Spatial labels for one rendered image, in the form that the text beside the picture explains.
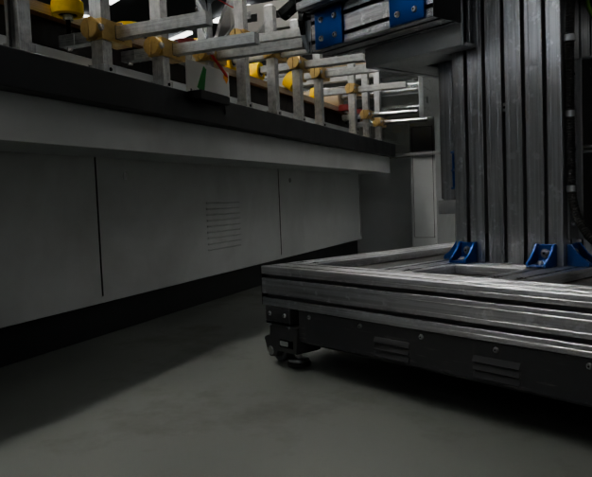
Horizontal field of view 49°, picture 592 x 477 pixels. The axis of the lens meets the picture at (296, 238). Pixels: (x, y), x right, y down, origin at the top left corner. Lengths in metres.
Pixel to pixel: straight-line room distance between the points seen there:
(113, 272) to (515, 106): 1.22
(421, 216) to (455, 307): 3.07
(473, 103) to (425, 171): 2.73
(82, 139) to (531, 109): 0.99
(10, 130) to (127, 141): 0.38
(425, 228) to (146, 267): 2.42
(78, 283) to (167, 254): 0.43
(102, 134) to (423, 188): 2.81
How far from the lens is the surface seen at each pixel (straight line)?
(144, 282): 2.11
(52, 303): 1.81
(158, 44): 1.87
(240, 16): 2.36
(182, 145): 1.95
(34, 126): 1.50
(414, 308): 1.17
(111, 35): 1.70
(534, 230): 1.37
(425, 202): 4.17
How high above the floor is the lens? 0.38
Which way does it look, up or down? 4 degrees down
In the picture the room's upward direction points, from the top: 2 degrees counter-clockwise
